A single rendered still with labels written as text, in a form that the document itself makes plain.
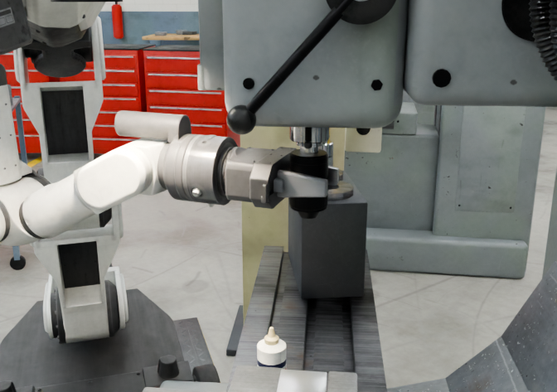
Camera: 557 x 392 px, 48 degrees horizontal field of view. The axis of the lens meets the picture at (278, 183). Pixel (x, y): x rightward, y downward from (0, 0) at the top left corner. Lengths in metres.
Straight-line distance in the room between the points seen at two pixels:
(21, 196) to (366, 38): 0.58
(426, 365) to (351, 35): 2.21
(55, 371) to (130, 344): 0.20
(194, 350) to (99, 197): 1.22
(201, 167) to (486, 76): 0.35
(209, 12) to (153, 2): 9.37
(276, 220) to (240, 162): 1.88
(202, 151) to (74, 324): 0.92
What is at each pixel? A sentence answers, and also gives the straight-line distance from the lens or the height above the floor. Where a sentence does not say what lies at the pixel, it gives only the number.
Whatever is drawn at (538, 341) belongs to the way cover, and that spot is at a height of 0.98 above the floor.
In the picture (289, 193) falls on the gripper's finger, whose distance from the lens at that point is 0.75.
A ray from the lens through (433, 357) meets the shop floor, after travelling 2.80.
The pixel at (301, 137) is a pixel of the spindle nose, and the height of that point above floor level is 1.29.
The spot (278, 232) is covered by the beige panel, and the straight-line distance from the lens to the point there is 2.65.
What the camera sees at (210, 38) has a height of 1.40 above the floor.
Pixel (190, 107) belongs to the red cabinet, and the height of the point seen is 0.53.
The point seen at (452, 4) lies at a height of 1.44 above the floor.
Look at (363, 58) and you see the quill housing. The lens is 0.65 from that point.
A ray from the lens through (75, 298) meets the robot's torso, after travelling 1.60.
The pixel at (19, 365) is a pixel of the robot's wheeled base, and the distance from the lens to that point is 1.75.
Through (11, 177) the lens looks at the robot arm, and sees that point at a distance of 1.02.
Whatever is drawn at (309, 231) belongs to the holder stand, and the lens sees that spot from 1.14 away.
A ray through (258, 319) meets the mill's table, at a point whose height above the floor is 0.90.
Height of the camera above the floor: 1.45
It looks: 17 degrees down
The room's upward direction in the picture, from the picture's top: straight up
